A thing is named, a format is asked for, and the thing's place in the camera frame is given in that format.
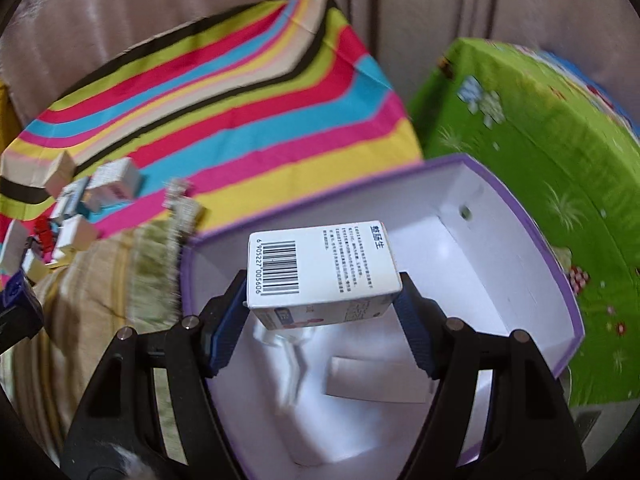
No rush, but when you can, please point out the beige herbal medicine box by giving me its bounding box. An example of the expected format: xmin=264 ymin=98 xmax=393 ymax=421
xmin=43 ymin=151 xmax=76 ymax=198

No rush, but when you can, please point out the red toy car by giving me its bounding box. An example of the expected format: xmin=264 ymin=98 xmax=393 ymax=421
xmin=32 ymin=214 xmax=60 ymax=263

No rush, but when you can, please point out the small white cube box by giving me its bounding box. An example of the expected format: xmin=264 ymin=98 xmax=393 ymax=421
xmin=55 ymin=214 xmax=99 ymax=254

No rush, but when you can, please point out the striped velvet cushion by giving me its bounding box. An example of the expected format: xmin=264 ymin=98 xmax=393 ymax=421
xmin=1 ymin=178 xmax=204 ymax=460

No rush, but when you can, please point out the white teal medicine box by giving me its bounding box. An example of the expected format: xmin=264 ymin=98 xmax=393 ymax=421
xmin=50 ymin=177 xmax=90 ymax=226

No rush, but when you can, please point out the white blue barcode medicine box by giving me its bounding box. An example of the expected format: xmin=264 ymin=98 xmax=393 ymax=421
xmin=246 ymin=221 xmax=402 ymax=330

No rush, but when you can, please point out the yellow leather sofa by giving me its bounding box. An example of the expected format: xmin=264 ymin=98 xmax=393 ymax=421
xmin=0 ymin=82 xmax=22 ymax=152

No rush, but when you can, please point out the colourful striped cloth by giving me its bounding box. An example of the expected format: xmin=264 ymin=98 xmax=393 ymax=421
xmin=1 ymin=0 xmax=421 ymax=236

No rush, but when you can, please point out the purple white storage box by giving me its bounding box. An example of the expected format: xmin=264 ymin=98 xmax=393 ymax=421
xmin=181 ymin=155 xmax=586 ymax=479

